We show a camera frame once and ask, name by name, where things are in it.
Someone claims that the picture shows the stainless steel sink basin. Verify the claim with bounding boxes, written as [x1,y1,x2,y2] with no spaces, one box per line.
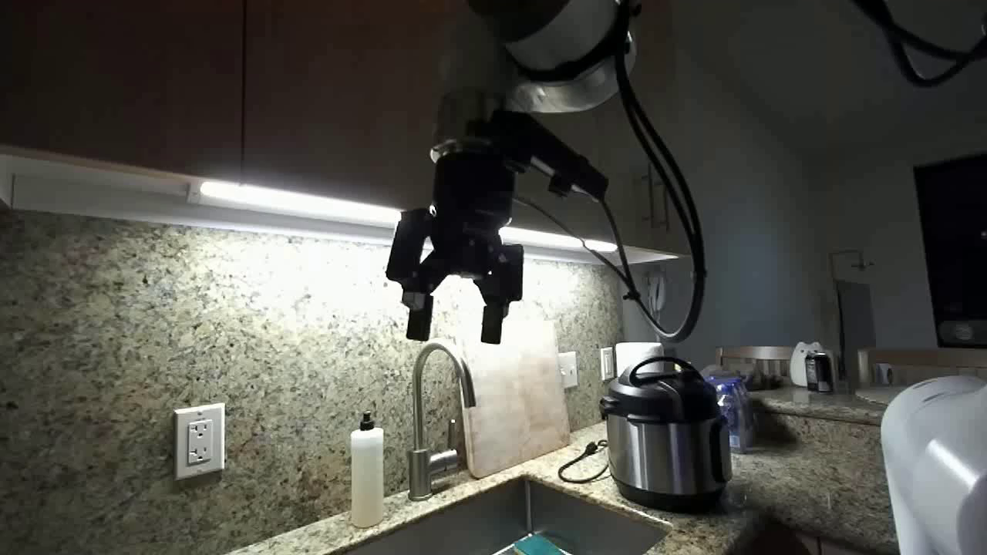
[333,472,677,555]

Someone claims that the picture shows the wooden rack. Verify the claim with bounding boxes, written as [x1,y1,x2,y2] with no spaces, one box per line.
[719,341,795,394]

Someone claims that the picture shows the white double wall outlet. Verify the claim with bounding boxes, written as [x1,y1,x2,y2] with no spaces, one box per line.
[170,402,229,484]

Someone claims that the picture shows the black gripper cable bundle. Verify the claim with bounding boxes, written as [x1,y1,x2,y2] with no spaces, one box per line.
[511,0,712,345]

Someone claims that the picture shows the dark window panel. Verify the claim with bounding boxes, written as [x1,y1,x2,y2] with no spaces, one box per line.
[909,152,987,353]

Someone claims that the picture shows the light wooden cutting board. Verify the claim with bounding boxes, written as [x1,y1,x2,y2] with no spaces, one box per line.
[434,304,575,481]

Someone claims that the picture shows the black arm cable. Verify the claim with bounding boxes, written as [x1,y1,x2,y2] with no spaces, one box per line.
[849,0,987,91]

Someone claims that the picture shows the blue plastic bag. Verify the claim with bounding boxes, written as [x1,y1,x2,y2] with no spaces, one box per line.
[707,367,761,457]

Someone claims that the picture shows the steel black pressure cooker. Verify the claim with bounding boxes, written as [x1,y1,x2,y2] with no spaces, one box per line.
[599,355,734,516]

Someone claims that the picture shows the teal sponge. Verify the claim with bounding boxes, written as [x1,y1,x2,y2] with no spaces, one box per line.
[490,526,575,555]

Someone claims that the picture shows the white under-cabinet light strip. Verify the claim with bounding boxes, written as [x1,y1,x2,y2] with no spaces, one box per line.
[189,176,623,256]

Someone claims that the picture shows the light wooden furniture piece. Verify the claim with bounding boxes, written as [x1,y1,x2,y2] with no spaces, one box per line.
[854,345,987,389]

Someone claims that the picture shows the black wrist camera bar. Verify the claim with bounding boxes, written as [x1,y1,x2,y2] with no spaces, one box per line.
[490,108,612,201]

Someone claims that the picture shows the white round wall fixture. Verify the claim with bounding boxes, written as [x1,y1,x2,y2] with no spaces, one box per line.
[646,269,673,317]

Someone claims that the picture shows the white coffee maker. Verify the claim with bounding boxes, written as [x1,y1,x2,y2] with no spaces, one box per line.
[787,339,838,394]

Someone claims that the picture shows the steel gooseneck faucet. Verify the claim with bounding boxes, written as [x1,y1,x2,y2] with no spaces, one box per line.
[408,339,477,503]

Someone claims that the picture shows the black power cord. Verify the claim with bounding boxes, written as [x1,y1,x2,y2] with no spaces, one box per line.
[555,437,612,486]

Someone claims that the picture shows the white soap dispenser bottle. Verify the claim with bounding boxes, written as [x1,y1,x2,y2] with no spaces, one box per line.
[350,411,388,531]

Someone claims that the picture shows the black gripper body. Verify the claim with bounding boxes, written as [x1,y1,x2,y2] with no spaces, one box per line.
[427,139,522,278]

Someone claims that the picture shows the white box by wall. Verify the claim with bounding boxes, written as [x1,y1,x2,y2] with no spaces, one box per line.
[614,339,666,382]

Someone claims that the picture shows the narrow brown cabinet door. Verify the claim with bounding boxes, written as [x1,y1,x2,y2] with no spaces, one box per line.
[626,0,695,260]

